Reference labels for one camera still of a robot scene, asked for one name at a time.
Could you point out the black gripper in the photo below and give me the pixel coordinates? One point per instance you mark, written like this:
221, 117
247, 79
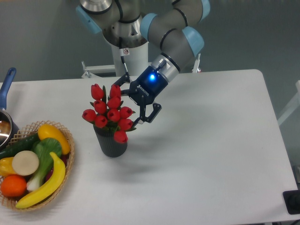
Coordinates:
147, 89

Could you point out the red tulip bouquet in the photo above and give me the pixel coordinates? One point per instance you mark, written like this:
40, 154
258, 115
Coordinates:
108, 114

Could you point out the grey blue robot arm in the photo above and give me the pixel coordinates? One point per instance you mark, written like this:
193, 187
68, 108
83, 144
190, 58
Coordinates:
148, 50

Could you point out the dark grey ribbed vase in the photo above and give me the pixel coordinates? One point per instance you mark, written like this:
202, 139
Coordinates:
108, 145

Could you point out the red fruit in basket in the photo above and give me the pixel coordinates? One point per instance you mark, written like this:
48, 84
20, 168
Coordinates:
64, 158

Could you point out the green bok choy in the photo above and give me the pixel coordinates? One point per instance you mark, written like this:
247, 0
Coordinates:
43, 149

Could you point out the woven wicker basket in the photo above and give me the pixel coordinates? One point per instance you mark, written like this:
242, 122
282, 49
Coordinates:
30, 130

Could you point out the green cucumber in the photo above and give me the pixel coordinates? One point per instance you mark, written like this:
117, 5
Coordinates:
21, 145

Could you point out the yellow banana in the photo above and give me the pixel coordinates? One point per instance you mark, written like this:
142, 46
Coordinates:
48, 187

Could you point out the beige round disc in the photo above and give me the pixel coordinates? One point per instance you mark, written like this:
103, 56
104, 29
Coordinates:
25, 163

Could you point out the yellow bell pepper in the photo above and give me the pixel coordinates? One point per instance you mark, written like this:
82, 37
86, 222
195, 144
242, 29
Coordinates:
6, 168

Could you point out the orange fruit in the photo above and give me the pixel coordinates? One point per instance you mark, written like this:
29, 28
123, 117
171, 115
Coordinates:
13, 186

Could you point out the black device at edge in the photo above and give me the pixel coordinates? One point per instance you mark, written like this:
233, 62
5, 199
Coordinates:
292, 201

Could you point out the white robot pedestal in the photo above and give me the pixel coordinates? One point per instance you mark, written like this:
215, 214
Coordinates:
176, 53

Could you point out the blue handled saucepan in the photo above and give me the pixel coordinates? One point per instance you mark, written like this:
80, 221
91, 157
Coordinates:
7, 126

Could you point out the white frame at right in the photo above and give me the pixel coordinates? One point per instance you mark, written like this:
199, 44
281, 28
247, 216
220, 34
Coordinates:
290, 107

